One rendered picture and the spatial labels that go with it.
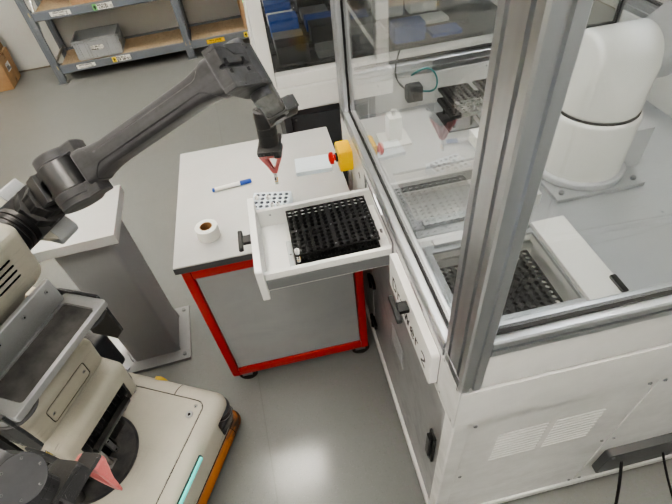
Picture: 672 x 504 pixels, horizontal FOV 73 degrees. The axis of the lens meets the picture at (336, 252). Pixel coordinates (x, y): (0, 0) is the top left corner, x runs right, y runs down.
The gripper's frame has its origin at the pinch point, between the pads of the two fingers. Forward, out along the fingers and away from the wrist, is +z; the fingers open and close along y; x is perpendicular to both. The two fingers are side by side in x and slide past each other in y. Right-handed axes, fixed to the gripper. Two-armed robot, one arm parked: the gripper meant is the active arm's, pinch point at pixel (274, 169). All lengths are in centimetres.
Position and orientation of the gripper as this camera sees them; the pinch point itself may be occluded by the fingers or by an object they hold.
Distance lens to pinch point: 140.7
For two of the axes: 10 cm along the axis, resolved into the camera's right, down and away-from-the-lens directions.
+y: -0.3, -6.9, 7.2
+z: 0.7, 7.2, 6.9
